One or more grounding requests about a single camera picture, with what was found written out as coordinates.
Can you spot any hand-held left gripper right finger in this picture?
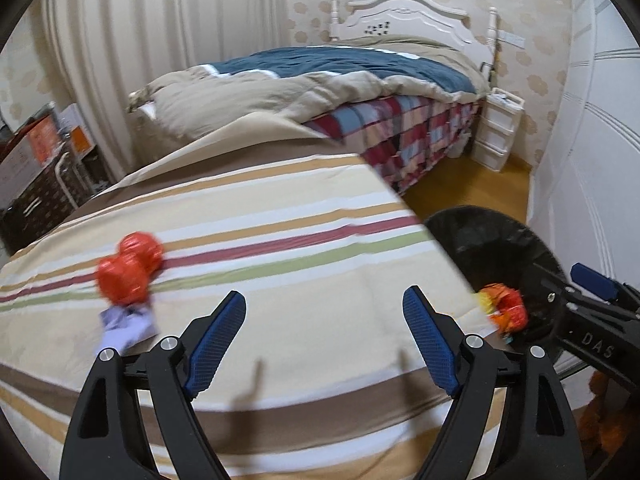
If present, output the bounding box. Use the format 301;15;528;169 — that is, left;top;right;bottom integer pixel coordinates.
402;285;583;480

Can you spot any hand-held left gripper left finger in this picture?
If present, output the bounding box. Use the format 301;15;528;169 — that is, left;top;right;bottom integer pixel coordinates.
59;290;248;480

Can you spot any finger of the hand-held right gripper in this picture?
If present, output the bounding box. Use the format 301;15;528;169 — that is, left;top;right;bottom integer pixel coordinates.
540;276;583;333
570;262;640;318

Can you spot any orange printed wrapper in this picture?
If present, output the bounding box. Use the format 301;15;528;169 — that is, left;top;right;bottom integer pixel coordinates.
487;284;530;335

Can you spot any black trash bin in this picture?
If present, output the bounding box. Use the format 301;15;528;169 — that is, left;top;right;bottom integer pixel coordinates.
425;205;576;376

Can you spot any red-orange plastic bag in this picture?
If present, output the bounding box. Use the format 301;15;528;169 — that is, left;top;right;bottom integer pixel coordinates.
96;231;165;307

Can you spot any orange fleece clothing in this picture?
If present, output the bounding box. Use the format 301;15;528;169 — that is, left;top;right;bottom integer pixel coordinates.
577;370;640;466

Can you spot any white wardrobe door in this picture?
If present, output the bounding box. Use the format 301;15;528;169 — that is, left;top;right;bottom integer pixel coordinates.
527;0;640;311

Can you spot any striped tablecloth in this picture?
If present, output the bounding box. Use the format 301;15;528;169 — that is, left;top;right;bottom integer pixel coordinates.
0;125;506;480

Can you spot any white plastic drawer unit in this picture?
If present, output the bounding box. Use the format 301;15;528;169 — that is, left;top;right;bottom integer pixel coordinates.
472;87;526;173

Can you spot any plaid bed sheet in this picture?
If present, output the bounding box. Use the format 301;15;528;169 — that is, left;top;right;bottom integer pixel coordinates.
302;94;488;196

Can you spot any orange-labelled cardboard box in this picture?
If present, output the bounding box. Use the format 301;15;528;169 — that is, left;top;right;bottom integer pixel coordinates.
55;104;96;156

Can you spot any beige and blue duvet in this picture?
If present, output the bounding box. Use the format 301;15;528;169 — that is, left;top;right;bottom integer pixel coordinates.
125;45;493;141

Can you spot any white and orange cardboard box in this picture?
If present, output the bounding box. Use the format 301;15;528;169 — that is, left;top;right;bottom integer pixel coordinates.
0;115;58;201

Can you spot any cream curtain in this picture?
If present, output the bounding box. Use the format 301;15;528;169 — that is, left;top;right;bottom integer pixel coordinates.
40;0;296;181

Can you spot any white bed headboard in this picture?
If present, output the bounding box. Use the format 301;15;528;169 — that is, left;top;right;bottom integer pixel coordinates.
327;0;501;73

